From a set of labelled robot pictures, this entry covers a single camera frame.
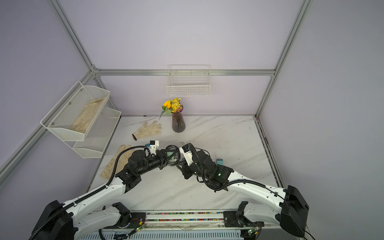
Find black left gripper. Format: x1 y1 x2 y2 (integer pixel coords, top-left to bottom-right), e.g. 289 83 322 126
138 149 177 176

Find clear pouch with black zipper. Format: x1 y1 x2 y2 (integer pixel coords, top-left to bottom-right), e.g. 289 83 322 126
166 145 181 166

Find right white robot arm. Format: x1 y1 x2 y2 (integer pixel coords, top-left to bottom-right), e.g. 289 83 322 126
178 144 309 238

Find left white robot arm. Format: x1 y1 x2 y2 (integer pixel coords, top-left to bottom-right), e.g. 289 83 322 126
30 146 173 240

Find yellow leather work glove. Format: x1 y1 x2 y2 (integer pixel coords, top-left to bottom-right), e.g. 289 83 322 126
99 144 138 181

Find cream knit work glove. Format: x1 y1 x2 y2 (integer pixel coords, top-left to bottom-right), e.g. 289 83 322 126
132 121 162 141

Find lower white mesh shelf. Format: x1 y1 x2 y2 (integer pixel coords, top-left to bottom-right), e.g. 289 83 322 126
65 107 121 159

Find white mesh shelf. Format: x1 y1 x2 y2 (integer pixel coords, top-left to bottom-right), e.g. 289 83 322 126
41 81 110 142
65 107 121 159

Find dark ribbed glass vase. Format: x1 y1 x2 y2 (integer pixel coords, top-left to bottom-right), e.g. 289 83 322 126
172 112 186 133

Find yellow flower bouquet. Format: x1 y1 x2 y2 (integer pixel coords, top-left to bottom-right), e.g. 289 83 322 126
159 98 184 119

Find beige glove in shelf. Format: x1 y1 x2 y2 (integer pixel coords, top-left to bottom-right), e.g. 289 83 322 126
70 97 106 134

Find upper white mesh shelf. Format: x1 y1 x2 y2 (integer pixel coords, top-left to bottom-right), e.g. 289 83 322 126
41 81 110 142

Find teal wall charger plug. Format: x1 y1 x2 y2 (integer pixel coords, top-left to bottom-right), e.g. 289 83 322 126
216 159 224 166

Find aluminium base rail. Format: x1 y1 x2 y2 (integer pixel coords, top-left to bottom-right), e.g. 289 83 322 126
101 208 308 232

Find white wire wall basket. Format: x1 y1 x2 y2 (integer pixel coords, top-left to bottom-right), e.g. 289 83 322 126
166 65 211 97

